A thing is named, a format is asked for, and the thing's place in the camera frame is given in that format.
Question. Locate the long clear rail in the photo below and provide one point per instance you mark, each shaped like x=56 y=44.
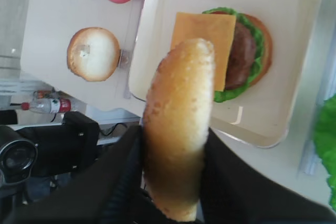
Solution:
x=132 y=31
x=314 y=83

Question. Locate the clear holder for bread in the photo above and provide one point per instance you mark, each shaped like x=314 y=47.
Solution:
x=124 y=59

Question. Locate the green lettuce on tray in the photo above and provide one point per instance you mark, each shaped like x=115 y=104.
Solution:
x=226 y=95

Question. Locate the cream rectangular tray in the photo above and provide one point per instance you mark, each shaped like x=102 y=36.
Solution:
x=260 y=116

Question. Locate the long clear rail left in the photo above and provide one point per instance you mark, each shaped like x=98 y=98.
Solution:
x=132 y=31

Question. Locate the plastic bottle red label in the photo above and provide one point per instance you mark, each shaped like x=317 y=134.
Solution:
x=47 y=106

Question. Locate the bottom bun on tray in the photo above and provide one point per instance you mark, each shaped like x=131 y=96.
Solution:
x=266 y=59

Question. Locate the upright green lettuce leaf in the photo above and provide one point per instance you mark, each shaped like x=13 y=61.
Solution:
x=324 y=140

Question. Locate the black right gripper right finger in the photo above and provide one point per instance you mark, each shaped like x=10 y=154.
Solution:
x=234 y=192

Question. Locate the golden bun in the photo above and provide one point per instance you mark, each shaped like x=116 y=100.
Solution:
x=175 y=127

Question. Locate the brown patty on tray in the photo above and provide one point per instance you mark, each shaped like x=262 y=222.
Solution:
x=241 y=57

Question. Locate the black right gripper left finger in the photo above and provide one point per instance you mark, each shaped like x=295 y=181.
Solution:
x=107 y=192

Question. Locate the upright bread slice white face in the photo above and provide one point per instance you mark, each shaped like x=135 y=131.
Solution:
x=93 y=54

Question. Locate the long clear rail right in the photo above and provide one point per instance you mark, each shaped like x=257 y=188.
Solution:
x=314 y=83

